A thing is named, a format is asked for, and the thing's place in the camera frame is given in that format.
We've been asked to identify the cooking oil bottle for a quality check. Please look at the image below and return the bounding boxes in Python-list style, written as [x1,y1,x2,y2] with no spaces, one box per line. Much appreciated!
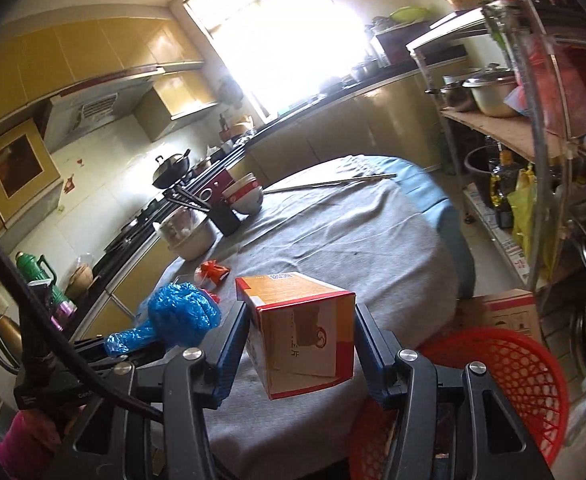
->
[488,152,520,211]

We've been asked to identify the blue plastic bag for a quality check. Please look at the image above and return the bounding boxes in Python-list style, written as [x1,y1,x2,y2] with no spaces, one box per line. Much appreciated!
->
[104,282,222,358]

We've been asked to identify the black bucket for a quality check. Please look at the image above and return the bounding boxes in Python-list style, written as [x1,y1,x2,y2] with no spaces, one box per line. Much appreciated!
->
[464,145,504,208]

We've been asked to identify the metal storage rack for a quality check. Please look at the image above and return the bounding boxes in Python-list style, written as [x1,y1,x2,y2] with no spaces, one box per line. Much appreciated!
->
[405,0,586,411]

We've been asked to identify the grey tablecloth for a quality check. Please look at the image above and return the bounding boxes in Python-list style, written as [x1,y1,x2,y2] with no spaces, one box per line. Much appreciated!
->
[153,157,461,466]

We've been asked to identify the orange and red cardboard box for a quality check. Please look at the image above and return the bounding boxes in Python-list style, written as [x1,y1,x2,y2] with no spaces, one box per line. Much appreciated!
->
[234,271,357,401]

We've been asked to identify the brown clay pot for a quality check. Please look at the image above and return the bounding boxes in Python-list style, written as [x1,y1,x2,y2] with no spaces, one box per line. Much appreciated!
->
[65,265,94,302]

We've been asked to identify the metal chopstick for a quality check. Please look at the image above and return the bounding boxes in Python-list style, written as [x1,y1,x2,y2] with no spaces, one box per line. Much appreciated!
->
[313,175,398,187]
[263,174,398,195]

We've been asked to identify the steel pot with lid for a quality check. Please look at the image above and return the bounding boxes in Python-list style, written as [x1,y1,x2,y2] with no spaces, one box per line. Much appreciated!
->
[462,63,519,118]

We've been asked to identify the yellow wall cabinets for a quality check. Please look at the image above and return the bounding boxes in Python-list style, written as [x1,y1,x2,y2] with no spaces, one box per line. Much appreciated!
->
[0,15,219,143]

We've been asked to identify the cardboard box with red print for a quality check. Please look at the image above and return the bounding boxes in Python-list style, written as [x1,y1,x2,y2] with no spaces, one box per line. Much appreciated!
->
[456,288,541,346]

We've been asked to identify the person's left forearm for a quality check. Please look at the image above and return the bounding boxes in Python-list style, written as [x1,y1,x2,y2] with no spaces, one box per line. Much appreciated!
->
[0,407,81,480]

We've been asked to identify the maroon appliance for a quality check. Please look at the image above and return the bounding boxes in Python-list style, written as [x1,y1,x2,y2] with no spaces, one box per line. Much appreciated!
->
[188,170,235,207]

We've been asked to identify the yellow plastic bag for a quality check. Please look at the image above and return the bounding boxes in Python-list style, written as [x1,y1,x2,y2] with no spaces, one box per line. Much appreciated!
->
[509,167,556,281]

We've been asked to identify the metal kettle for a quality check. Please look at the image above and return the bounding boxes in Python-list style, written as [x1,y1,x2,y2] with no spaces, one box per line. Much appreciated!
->
[0,312,24,376]

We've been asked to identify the red and white bowl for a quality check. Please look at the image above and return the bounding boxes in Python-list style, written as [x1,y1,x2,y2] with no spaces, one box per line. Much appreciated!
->
[223,185,265,216]
[221,172,260,197]

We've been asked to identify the cardboard shelf board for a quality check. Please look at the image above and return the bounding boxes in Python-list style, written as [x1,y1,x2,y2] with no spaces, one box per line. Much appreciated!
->
[440,107,564,161]

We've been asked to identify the metal bowl with plastic bag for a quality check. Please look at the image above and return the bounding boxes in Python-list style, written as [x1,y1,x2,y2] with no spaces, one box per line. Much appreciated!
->
[155,207,219,261]

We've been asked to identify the range hood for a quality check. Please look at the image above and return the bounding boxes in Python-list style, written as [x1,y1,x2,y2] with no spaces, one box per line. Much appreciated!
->
[38,87,141,153]

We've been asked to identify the window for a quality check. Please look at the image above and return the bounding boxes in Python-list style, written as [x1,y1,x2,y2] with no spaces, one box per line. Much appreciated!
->
[183,0,374,116]

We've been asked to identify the newspaper shelf liner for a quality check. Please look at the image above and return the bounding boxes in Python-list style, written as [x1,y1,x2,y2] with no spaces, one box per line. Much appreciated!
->
[463,182,531,286]

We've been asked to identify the dark pot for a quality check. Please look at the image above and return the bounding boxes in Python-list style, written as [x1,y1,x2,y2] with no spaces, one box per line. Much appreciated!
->
[425,77,469,111]

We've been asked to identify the black wok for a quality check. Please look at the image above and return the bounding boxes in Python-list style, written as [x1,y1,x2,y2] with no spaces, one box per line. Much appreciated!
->
[152,149,192,190]

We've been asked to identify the green thermos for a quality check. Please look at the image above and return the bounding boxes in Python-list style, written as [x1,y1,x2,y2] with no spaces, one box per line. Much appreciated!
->
[14,251,78,333]

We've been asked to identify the yellow framed cabinet door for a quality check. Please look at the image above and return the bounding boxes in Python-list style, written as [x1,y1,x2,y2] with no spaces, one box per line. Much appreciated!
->
[0,120,64,228]

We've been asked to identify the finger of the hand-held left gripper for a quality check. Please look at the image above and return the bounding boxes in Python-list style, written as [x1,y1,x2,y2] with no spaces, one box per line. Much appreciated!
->
[70,338,172,369]

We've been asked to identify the red and white candy wrapper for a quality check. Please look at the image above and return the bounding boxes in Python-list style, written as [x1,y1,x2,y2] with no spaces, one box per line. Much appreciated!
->
[194,260,231,291]

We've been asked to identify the red plastic bags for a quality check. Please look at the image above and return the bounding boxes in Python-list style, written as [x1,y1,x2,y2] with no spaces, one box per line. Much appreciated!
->
[516,35,586,136]

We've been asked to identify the green plate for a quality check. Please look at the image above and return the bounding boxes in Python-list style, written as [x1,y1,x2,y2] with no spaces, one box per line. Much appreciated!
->
[388,6,430,23]

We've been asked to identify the blue tablecloth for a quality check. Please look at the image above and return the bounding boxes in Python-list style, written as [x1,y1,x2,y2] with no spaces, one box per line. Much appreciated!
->
[338,155,476,301]

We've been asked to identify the gas stove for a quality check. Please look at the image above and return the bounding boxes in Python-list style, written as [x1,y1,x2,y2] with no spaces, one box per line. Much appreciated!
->
[104,200,174,256]

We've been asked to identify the red plastic mesh basket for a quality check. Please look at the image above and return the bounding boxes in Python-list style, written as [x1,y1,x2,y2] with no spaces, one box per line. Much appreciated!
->
[350,326,571,480]

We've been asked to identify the black cable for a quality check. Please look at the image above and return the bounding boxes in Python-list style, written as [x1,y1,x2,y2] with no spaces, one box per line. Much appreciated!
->
[0,222,166,422]

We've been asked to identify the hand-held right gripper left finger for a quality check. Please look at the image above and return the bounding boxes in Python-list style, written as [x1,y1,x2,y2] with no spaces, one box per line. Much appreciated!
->
[60,302,249,480]

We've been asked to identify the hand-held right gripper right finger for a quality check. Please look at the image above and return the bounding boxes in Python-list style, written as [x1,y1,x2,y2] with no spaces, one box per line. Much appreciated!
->
[354,302,556,480]

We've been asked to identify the black wire stand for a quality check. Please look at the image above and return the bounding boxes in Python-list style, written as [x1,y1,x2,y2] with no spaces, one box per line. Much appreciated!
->
[163,182,211,213]

